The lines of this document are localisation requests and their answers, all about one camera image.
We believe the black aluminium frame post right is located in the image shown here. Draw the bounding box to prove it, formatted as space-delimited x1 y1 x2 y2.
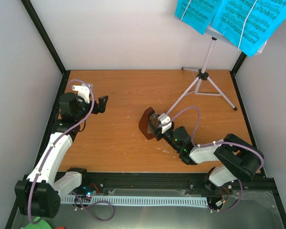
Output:
230 52 247 76

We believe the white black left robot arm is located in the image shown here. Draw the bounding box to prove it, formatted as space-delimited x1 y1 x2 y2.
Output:
14 93 108 224

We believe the white tripod music stand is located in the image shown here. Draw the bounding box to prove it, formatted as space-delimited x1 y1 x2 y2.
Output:
166 26 237 115

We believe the brown wooden metronome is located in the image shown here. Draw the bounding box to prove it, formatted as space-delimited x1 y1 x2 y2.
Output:
138 107 155 140

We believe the black aluminium frame post left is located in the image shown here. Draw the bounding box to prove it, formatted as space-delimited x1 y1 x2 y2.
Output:
20 0 68 72

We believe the clear acrylic metronome cover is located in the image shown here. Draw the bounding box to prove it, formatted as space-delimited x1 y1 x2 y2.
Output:
147 113 160 134

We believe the black front mounting rail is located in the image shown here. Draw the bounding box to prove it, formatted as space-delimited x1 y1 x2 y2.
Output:
85 172 213 194

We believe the green paper sheet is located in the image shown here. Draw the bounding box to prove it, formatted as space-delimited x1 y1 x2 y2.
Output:
21 219 52 229

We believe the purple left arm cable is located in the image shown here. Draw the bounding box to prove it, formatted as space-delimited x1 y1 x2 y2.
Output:
28 79 114 225

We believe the left blue sheet music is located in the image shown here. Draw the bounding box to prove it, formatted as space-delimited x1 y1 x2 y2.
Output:
174 0 222 34

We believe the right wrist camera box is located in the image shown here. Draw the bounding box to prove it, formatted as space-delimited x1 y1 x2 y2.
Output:
157 113 172 134

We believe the blue sheet music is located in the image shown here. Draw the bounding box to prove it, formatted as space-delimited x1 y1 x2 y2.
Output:
174 0 222 34
211 0 286 57

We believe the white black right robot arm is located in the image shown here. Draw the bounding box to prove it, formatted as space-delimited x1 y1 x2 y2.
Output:
140 112 264 193

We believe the light blue slotted cable duct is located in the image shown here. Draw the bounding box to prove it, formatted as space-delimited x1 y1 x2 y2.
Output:
61 194 209 207

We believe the right blue sheet music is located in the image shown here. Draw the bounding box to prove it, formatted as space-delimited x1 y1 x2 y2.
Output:
211 0 286 57

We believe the black aluminium frame post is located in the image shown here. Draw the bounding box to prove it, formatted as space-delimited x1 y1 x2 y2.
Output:
230 52 247 76
20 0 68 72

